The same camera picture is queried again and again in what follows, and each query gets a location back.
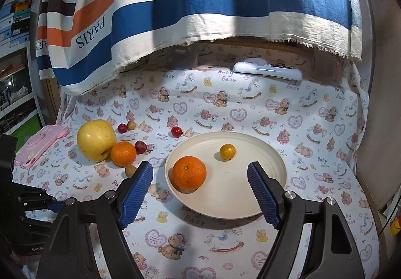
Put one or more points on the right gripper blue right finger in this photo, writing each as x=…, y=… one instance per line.
x=267, y=192

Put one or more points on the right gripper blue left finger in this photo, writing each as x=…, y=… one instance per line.
x=133, y=193

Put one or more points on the small orange mandarin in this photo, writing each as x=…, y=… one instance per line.
x=123, y=154

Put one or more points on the dark red plum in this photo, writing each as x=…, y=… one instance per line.
x=140, y=147

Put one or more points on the large yellow apple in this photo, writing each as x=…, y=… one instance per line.
x=95, y=140

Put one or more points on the red cherry tomato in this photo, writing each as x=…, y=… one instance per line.
x=176, y=131
x=122, y=128

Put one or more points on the cream ceramic plate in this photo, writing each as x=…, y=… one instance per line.
x=226, y=193

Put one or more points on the large orange in plate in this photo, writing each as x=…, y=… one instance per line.
x=188, y=173

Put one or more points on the baby bear print cloth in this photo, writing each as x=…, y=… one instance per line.
x=316, y=127

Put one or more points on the shelf with boxes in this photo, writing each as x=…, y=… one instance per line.
x=20, y=114

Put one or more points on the white plastic device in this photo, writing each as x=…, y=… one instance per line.
x=259, y=66

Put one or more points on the striped Paris fabric curtain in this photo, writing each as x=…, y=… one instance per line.
x=85, y=43

